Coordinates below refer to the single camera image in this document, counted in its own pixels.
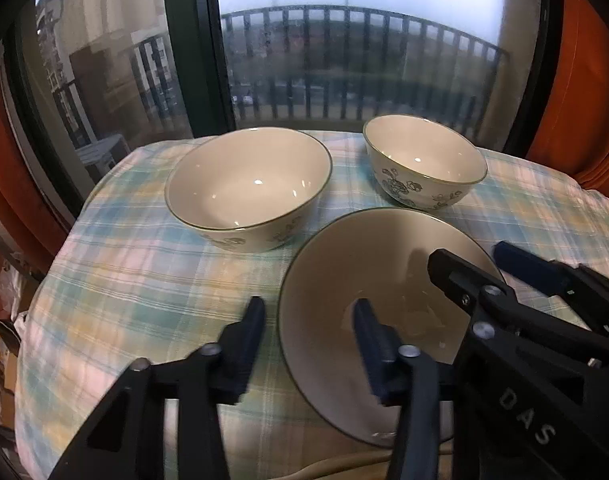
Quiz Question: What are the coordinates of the plaid pastel tablecloth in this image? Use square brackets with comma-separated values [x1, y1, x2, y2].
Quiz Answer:
[15, 131, 609, 479]

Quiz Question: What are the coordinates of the dark green window frame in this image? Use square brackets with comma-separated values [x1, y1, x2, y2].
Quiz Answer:
[164, 0, 236, 138]

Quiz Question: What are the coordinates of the green floral ceramic bowl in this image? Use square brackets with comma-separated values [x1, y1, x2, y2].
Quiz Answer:
[278, 208, 502, 448]

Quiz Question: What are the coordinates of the balcony metal railing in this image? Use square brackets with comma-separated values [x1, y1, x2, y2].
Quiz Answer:
[221, 4, 509, 138]

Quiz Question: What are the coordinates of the outdoor air conditioner unit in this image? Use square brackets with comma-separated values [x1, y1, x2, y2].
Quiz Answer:
[76, 133, 130, 183]

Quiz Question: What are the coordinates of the orange curtain right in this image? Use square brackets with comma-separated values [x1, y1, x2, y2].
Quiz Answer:
[528, 0, 609, 197]

